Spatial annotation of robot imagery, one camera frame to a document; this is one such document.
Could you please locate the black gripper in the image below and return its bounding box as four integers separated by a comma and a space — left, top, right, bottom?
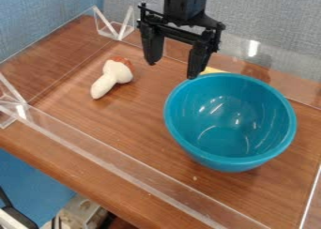
137, 0, 225, 80

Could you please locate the white box under table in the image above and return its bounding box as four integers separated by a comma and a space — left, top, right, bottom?
49, 194, 108, 229

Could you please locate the black chair part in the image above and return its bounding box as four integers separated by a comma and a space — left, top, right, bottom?
0, 187, 38, 229

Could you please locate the clear acrylic barrier wall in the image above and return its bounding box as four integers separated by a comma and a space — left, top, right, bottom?
0, 8, 321, 229

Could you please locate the yellow object behind bowl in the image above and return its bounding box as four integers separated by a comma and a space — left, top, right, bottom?
200, 67, 227, 75

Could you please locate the white plush mushroom brown cap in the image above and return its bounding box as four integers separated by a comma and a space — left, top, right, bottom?
89, 56, 133, 99

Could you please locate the clear acrylic corner bracket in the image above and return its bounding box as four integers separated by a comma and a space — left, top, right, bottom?
92, 7, 135, 41

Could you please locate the blue plastic bowl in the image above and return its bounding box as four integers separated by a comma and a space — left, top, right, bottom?
163, 73, 296, 173

